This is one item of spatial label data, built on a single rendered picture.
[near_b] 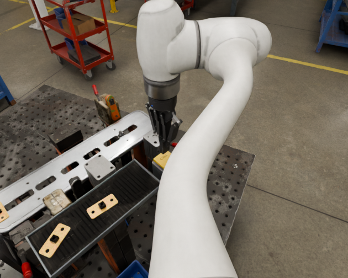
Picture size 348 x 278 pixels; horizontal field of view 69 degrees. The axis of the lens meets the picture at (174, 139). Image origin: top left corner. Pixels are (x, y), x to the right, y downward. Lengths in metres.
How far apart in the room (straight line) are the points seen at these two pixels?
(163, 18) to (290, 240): 1.85
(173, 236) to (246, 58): 0.37
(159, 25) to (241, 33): 0.16
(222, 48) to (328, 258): 1.86
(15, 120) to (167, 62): 1.51
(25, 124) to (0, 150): 0.23
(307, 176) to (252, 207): 0.62
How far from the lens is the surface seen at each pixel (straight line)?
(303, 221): 2.24
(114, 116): 1.26
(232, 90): 0.45
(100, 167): 0.93
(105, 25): 3.25
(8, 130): 1.90
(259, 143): 2.59
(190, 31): 0.56
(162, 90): 0.61
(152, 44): 0.54
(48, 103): 1.99
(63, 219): 0.80
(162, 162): 0.84
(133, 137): 1.15
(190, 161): 0.34
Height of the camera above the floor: 1.83
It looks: 47 degrees down
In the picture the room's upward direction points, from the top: straight up
